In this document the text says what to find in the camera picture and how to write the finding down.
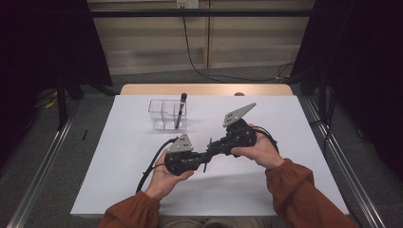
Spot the hand-held gripper cable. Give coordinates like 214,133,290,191
251,125,280,154
135,137,179,195

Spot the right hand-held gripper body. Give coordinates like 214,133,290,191
221,102,259,158

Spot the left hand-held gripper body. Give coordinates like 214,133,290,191
163,133,204,177

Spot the black metal stand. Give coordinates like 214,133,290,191
55,71,69,131
317,68,328,122

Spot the white wall outlet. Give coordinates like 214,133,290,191
176,0,200,10

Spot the white table sheet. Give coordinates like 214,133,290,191
69,94,350,218

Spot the metal floor rail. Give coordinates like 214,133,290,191
6,103,81,228
303,97,387,228

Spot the right hand-held gripper cable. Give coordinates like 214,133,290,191
251,125,280,154

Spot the black horizontal bar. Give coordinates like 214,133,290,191
89,9,315,18

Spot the thick black makeup brush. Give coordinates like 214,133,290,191
174,92,188,130

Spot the black wall cable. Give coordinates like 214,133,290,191
182,8,296,84

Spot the wooden table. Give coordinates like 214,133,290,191
120,83,294,97

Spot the person's right hand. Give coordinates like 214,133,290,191
230,123,286,171

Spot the left hand-held gripper cable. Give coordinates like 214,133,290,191
135,137,179,195

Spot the person's left hand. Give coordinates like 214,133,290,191
144,150,195,201

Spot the clear plastic organizer box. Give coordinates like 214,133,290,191
147,99,188,131

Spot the black curtain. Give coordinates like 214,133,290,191
289,0,403,183
0,0,114,165

